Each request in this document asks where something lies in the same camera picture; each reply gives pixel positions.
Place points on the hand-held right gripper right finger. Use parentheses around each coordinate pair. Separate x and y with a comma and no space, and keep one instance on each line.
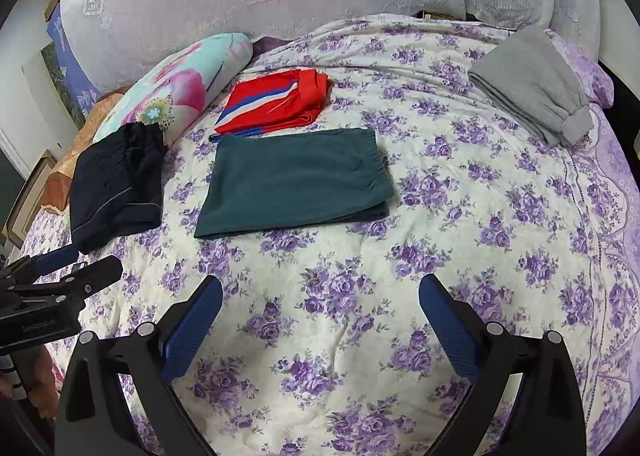
(450,331)

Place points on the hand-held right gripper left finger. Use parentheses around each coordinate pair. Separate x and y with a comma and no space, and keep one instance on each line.
(192,331)

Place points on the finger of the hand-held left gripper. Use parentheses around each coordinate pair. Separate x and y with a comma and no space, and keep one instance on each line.
(55,257)
(90,273)

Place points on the teal pants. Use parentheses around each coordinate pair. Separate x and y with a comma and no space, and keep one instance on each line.
(290,186)

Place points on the dark navy folded pants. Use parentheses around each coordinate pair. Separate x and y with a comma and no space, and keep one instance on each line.
(115,196)

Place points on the grey folded pants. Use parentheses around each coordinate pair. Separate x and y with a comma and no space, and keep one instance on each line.
(530,80)

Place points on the red patterned cloth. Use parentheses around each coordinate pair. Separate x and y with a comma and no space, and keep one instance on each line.
(45,381)

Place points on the orange cloth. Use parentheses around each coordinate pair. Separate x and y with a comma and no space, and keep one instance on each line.
(65,170)

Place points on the purple floral bedspread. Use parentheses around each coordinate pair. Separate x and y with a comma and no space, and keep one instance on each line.
(350,286)

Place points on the landscape picture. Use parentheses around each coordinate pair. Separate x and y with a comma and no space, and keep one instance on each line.
(52,73)

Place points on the blue poster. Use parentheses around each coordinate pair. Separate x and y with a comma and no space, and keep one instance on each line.
(72,65)

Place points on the pink floral pillow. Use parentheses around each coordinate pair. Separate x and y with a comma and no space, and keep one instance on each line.
(180,80)

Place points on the red striped folded shorts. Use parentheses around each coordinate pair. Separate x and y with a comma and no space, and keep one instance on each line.
(270,105)

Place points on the mauve cloth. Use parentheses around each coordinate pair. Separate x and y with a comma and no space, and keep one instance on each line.
(267,45)

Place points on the wooden picture frame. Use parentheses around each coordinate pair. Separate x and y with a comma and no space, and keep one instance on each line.
(25,206)

